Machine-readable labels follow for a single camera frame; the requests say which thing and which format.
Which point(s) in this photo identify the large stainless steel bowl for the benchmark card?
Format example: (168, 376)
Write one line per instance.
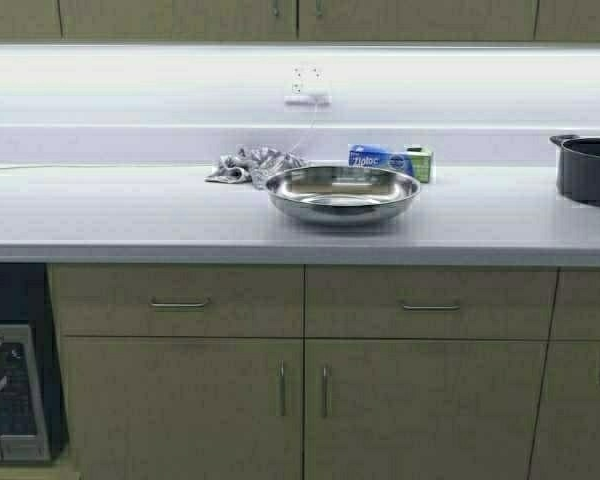
(342, 195)

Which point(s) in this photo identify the right lower cabinet door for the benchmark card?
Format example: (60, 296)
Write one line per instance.
(422, 409)

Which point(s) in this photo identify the cabinet door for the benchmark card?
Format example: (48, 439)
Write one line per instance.
(422, 409)
(177, 21)
(418, 21)
(164, 408)

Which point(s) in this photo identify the right upper cabinet door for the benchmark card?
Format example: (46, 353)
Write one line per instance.
(418, 21)

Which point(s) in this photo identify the left lower cabinet door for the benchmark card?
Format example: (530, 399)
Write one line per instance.
(164, 408)

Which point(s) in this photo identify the black cooking pot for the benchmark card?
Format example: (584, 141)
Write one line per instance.
(578, 168)

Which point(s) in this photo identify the left upper cabinet door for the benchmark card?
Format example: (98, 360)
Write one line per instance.
(177, 21)

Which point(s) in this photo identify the far right lower cabinet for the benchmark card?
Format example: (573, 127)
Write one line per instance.
(567, 439)

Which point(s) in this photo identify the right lower drawer front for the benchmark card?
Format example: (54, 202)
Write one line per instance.
(366, 302)

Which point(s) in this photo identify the grey patterned dish towel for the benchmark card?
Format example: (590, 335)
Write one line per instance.
(253, 165)

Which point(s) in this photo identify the blue green Ziploc box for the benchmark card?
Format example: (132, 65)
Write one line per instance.
(413, 160)

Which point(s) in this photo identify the left lower drawer front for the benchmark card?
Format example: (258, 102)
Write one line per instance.
(113, 300)

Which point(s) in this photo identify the left door metal handle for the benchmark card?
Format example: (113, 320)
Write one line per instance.
(281, 388)

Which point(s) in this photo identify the door metal handle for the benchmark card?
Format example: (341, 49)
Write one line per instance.
(281, 388)
(325, 391)

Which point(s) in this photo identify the right door metal handle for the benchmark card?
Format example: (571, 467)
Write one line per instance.
(325, 391)

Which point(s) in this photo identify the left drawer metal handle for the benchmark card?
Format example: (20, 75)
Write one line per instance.
(156, 303)

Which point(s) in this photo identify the drawer metal handle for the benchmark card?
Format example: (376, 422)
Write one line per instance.
(431, 308)
(156, 303)

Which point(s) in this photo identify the white wall outlet plate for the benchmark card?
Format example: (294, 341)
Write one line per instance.
(307, 78)

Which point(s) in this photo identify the right drawer metal handle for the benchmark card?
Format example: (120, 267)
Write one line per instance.
(431, 308)

